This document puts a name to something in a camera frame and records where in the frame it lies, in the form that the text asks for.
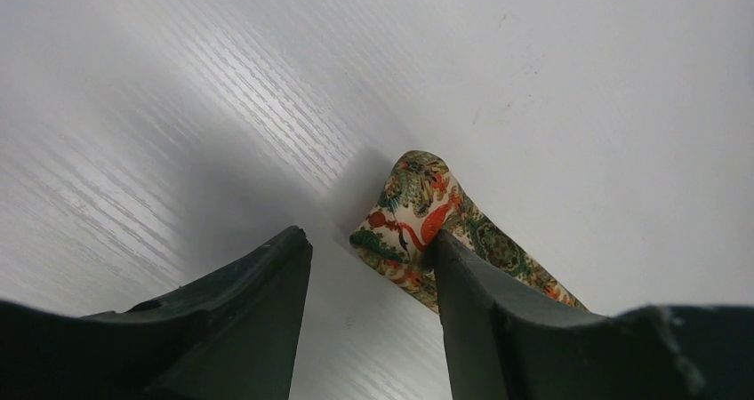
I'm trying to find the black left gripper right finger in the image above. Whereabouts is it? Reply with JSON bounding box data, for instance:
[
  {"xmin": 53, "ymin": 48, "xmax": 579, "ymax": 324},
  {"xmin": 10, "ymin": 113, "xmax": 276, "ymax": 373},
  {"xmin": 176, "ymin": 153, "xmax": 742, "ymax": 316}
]
[{"xmin": 433, "ymin": 232, "xmax": 753, "ymax": 399}]

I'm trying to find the orange green patterned tie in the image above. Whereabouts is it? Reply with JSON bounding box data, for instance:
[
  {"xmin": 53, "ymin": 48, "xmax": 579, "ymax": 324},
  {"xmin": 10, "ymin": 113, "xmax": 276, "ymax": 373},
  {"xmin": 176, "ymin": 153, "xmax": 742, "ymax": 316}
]
[{"xmin": 349, "ymin": 150, "xmax": 584, "ymax": 312}]

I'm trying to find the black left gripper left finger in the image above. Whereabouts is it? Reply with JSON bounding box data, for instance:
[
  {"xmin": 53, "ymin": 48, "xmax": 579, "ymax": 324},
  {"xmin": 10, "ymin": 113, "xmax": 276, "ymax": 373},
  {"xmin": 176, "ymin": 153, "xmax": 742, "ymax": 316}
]
[{"xmin": 1, "ymin": 226, "xmax": 313, "ymax": 399}]

